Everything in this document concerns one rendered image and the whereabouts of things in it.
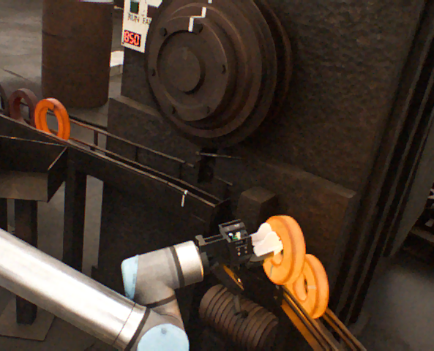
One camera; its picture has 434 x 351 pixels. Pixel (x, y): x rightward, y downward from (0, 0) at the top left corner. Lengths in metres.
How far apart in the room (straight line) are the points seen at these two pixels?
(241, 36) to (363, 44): 0.32
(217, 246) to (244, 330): 0.41
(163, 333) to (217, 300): 0.56
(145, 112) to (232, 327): 0.79
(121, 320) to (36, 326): 1.20
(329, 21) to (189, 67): 0.39
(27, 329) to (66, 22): 2.73
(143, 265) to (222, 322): 0.46
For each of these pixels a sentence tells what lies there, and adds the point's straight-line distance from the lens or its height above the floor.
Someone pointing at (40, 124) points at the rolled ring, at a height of 0.68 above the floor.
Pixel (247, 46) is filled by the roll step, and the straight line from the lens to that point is 1.31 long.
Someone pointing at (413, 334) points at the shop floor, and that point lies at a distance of 2.49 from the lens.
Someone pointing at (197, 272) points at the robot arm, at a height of 0.81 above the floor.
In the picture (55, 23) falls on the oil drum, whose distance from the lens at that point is 4.27.
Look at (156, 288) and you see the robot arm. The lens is 1.04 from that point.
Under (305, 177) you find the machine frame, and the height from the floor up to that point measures 0.87.
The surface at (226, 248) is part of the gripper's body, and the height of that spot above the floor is 0.85.
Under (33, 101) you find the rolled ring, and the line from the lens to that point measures 2.12.
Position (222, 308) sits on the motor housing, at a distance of 1.43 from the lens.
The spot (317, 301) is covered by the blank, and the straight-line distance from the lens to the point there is 1.21.
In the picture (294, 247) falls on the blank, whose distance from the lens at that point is 1.08.
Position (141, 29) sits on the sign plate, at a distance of 1.76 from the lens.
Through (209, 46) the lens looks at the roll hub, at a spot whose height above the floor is 1.20.
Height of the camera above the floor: 1.43
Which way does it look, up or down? 25 degrees down
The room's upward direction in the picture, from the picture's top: 10 degrees clockwise
